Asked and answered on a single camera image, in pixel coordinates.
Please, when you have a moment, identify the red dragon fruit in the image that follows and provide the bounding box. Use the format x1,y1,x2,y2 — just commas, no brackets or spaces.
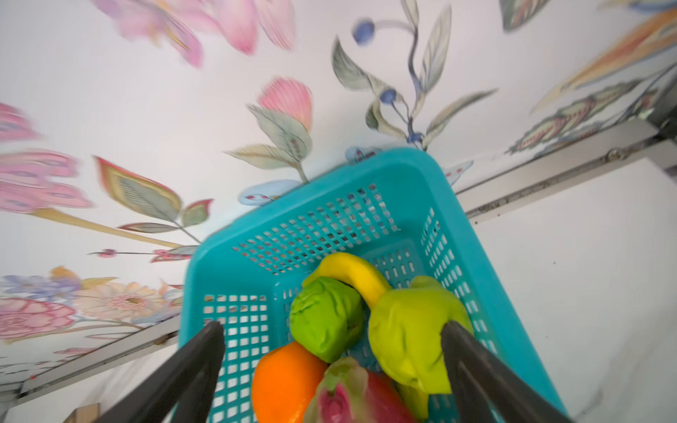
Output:
303,357,416,423

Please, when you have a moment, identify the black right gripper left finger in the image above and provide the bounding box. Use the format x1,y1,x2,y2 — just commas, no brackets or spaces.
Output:
98,322,225,423

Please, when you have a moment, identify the aluminium corner post right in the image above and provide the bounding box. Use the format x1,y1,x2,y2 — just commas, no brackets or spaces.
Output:
457,88,676,225

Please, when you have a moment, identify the teal plastic basket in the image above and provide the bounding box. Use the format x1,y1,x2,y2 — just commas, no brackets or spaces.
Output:
179,149,562,422

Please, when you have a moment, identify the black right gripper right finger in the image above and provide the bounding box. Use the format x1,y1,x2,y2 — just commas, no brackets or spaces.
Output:
441,321,571,423

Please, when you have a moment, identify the yellow banana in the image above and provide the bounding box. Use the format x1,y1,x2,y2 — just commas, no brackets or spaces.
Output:
301,252,392,308

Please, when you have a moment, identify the wooden chess board box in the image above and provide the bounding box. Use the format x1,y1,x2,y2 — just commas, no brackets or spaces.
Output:
63,403,100,423

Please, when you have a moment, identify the aluminium corner post left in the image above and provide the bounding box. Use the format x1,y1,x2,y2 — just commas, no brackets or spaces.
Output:
1,315,181,405

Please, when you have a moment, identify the green round fruit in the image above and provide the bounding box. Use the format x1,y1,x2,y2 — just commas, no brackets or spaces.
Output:
290,277,364,363

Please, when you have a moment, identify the aluminium corner post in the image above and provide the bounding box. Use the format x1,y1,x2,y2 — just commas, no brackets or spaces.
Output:
457,88,676,225
1,315,181,405

